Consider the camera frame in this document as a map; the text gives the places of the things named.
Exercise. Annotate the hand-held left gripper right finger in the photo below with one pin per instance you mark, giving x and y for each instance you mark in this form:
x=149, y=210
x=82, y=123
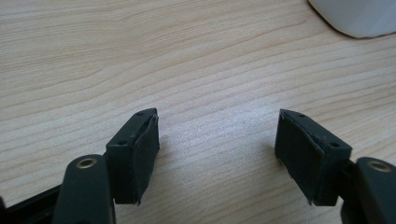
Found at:
x=308, y=155

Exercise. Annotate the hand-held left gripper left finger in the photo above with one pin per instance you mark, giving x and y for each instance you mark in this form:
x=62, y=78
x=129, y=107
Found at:
x=134, y=158

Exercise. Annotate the grey plastic holder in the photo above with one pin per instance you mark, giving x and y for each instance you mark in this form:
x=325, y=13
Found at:
x=358, y=15

